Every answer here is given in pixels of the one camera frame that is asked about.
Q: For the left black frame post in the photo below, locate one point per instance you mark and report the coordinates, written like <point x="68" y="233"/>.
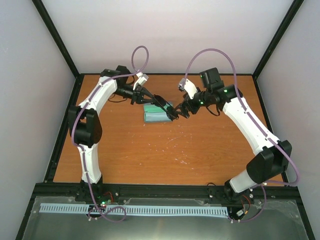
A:
<point x="47" y="20"/>

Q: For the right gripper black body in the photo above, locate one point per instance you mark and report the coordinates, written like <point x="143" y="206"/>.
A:
<point x="194" y="108"/>

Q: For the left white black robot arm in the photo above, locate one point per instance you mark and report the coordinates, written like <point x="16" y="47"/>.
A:
<point x="85" y="127"/>

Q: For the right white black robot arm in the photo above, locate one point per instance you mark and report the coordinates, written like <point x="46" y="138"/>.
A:
<point x="270" y="154"/>

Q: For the light blue slotted cable duct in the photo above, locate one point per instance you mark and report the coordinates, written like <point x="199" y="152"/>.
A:
<point x="139" y="210"/>

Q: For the grey-green glasses case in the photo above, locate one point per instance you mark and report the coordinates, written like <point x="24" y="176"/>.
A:
<point x="154" y="114"/>

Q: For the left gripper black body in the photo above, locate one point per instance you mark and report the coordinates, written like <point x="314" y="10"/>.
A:
<point x="136" y="94"/>

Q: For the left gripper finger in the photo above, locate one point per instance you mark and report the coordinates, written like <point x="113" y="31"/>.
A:
<point x="145" y="92"/>
<point x="142" y="100"/>

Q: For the clear acrylic cover plate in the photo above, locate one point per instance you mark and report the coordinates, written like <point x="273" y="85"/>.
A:
<point x="274" y="220"/>

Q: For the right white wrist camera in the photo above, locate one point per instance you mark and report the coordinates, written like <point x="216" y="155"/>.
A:
<point x="188" y="86"/>

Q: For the black aviator sunglasses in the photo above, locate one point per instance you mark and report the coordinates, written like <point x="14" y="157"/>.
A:
<point x="165" y="106"/>

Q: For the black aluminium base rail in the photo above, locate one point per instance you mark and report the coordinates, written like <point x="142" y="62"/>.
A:
<point x="210" y="193"/>

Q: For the black frame post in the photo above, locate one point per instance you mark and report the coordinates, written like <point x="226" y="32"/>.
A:
<point x="281" y="30"/>
<point x="47" y="20"/>

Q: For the right black frame post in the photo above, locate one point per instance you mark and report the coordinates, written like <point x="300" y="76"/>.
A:
<point x="281" y="30"/>

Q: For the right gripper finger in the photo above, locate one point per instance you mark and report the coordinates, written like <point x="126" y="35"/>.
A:
<point x="178" y="114"/>
<point x="182" y="107"/>

